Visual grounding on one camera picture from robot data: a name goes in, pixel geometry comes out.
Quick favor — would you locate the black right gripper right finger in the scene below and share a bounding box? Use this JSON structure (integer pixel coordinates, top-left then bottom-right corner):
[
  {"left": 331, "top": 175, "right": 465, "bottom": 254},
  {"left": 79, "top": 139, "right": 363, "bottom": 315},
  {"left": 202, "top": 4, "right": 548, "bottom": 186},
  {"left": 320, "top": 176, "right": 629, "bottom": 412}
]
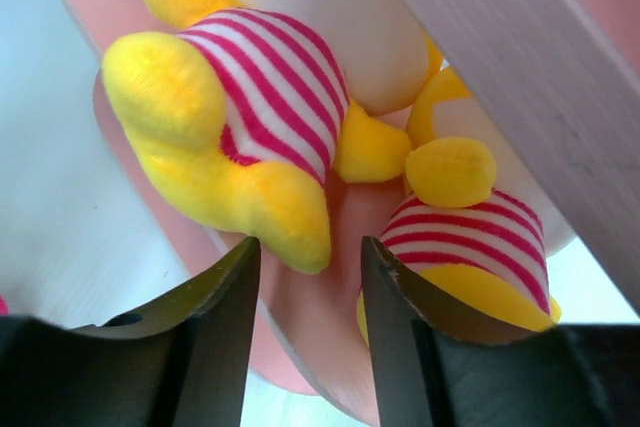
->
[{"left": 361, "top": 237, "right": 639, "bottom": 426}]

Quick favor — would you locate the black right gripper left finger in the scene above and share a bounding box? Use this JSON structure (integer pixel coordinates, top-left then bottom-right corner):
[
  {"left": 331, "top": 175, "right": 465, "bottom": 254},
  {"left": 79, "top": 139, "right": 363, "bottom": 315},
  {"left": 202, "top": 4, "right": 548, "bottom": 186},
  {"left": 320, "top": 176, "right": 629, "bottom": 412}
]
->
[{"left": 1, "top": 238, "right": 261, "bottom": 426}]

